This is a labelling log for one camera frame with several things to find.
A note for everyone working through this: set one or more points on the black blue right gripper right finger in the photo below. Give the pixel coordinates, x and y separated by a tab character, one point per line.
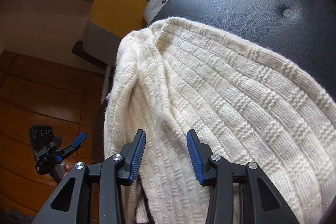
259	200

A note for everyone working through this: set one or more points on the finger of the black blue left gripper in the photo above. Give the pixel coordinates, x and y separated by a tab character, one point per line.
71	201

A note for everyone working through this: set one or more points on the blue tipped right gripper left finger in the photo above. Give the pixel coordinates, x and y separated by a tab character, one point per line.
68	150

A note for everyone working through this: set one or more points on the cream knitted sweater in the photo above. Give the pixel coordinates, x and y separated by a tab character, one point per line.
245	101

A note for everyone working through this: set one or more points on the black leather ottoman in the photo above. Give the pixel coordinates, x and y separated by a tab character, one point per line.
300	30

